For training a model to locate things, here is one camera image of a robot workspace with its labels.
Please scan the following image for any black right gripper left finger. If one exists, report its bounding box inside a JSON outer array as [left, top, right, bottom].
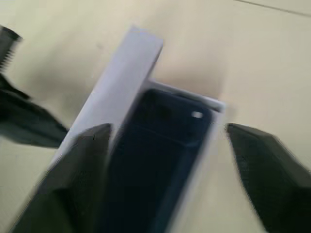
[[9, 123, 114, 233]]

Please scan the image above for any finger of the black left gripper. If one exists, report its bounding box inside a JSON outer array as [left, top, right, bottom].
[[0, 25, 24, 71], [0, 72, 69, 149]]

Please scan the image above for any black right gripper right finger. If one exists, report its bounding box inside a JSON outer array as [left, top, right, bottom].
[[225, 123, 311, 233]]

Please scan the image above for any dark blue smartphone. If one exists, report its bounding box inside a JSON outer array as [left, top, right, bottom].
[[102, 88, 214, 233]]

